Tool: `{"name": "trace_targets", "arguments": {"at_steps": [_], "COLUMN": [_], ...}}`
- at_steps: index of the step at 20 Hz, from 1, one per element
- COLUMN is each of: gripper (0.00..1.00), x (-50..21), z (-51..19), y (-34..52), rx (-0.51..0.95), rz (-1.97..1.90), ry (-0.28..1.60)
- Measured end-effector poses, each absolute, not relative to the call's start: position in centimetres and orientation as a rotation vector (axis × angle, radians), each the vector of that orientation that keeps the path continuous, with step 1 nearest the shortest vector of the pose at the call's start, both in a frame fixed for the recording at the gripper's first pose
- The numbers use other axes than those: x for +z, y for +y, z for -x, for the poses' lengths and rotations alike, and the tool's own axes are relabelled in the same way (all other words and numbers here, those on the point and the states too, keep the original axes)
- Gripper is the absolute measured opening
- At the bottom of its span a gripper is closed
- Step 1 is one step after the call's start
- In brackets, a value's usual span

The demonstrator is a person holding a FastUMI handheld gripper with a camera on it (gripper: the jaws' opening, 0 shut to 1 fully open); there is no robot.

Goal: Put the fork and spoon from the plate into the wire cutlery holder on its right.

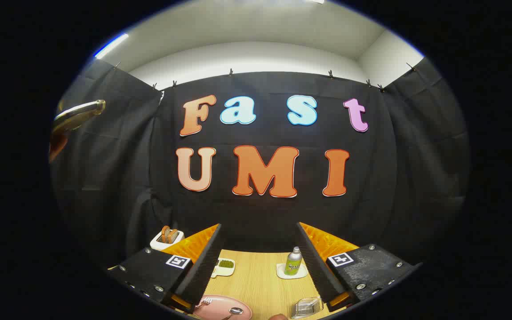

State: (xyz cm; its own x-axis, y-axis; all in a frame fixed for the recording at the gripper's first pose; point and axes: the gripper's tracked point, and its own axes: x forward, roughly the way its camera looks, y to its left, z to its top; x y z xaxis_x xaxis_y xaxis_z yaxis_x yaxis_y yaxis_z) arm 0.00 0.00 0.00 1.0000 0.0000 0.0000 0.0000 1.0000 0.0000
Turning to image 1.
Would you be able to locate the shiny metallic object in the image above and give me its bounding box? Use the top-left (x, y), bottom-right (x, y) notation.
top-left (52, 100), bottom-right (106, 133)

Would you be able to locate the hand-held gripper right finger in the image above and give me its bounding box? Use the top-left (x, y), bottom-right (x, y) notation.
top-left (295, 221), bottom-right (423, 312)

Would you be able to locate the pink plate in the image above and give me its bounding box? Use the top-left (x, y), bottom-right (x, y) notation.
top-left (192, 295), bottom-right (253, 320)

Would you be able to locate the white toaster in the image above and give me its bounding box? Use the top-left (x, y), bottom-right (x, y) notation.
top-left (150, 230), bottom-right (184, 251)

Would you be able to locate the white square coaster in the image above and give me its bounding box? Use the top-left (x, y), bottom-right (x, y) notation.
top-left (276, 263), bottom-right (308, 280)

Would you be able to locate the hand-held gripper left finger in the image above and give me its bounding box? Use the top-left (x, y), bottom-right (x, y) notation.
top-left (107, 224), bottom-right (228, 315)

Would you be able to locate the green and silver bottle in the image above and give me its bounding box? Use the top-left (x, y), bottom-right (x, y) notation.
top-left (284, 247), bottom-right (303, 276)

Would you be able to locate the brown bread slice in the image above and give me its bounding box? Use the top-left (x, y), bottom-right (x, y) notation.
top-left (161, 225), bottom-right (179, 244)

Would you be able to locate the white sectioned dish with beans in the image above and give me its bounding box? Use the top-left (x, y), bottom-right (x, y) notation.
top-left (211, 258), bottom-right (236, 279)

